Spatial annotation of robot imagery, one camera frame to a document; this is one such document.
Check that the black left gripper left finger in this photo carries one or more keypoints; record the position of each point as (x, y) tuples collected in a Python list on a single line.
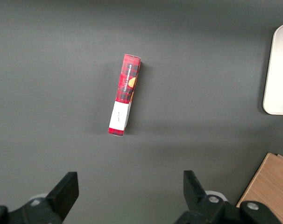
[(59, 200)]

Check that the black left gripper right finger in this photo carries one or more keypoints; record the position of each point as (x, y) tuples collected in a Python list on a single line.
[(202, 207)]

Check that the wooden drawer cabinet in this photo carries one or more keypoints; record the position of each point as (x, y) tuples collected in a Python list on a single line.
[(270, 186)]

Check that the red plaid cookie box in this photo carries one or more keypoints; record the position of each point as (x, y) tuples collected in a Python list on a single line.
[(125, 93)]

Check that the beige plastic tray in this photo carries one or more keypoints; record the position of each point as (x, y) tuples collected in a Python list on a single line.
[(280, 74)]

